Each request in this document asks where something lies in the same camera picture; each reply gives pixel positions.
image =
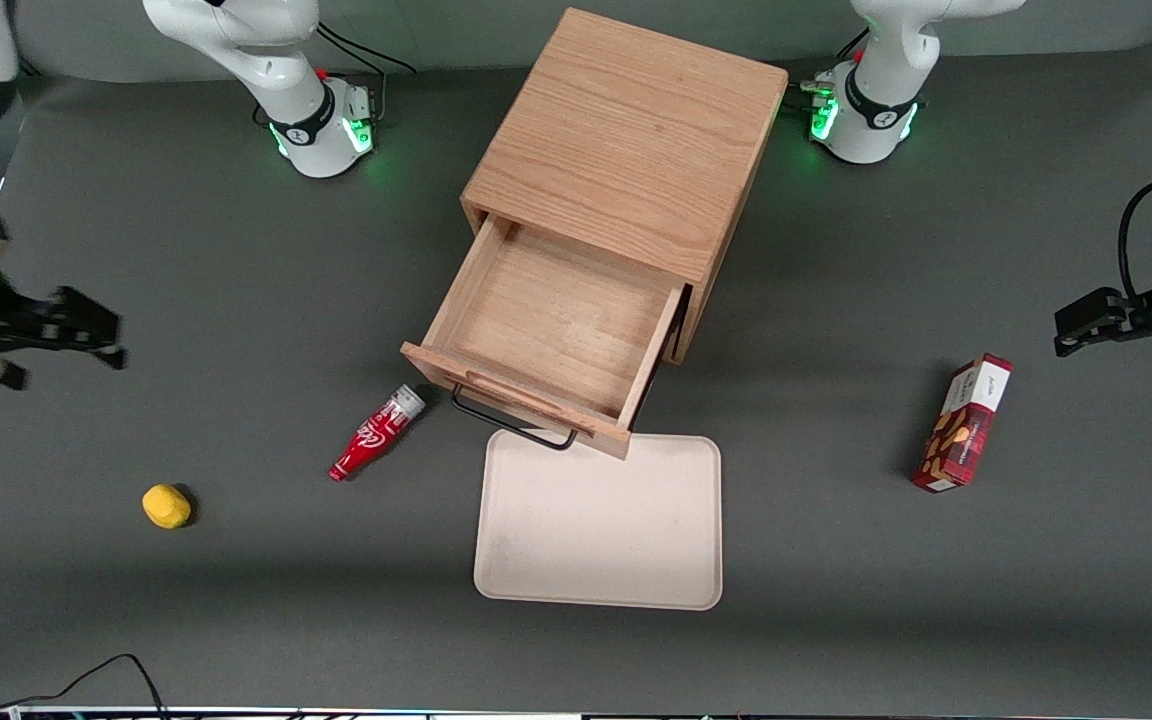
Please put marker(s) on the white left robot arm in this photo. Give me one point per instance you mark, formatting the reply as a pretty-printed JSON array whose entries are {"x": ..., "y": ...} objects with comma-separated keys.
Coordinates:
[{"x": 876, "y": 100}]

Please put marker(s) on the red cola bottle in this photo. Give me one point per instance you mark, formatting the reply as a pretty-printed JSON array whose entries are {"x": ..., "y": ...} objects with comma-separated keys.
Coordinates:
[{"x": 371, "y": 440}]

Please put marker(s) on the yellow lemon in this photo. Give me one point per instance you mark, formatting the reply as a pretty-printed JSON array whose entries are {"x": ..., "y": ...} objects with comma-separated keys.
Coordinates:
[{"x": 166, "y": 506}]

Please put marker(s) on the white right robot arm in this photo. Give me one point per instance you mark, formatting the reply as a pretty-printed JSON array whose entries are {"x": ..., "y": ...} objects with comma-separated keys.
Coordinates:
[{"x": 266, "y": 60}]

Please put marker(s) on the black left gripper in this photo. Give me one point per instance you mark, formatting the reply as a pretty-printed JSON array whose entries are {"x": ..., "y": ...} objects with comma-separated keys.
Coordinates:
[{"x": 1144, "y": 308}]

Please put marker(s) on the red snack box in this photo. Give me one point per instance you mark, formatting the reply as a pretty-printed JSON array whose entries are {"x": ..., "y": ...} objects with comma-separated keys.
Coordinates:
[{"x": 966, "y": 425}]

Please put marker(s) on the beige plastic tray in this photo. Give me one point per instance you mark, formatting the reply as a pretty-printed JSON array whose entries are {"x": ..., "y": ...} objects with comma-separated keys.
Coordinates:
[{"x": 598, "y": 530}]

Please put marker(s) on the wooden drawer cabinet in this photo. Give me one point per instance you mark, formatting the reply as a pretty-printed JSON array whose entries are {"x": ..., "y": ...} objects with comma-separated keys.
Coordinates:
[{"x": 636, "y": 130}]

